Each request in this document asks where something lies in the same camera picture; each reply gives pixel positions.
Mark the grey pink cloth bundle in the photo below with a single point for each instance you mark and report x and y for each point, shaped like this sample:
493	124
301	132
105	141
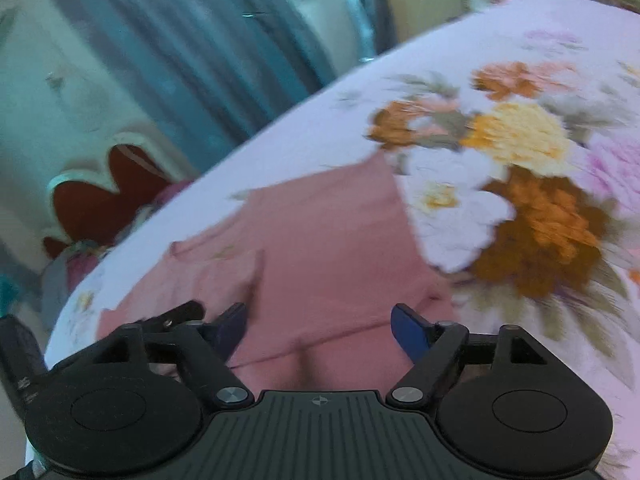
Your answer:
75	270

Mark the floral bed sheet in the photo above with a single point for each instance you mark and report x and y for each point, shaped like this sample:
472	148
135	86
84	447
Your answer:
450	35

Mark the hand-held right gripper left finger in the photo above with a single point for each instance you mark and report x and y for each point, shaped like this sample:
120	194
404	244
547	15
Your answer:
232	330

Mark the teal curtain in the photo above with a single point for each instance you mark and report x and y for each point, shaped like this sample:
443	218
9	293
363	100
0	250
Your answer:
200	60

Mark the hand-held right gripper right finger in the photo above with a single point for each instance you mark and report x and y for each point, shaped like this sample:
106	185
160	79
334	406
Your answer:
407	330

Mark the pink shirt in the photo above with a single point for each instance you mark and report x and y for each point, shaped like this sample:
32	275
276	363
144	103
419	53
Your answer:
325	240

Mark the grey blue tied curtain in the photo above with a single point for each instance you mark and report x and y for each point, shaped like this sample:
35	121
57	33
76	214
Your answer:
365	5

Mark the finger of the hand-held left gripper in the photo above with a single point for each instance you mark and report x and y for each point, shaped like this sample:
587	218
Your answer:
175	316

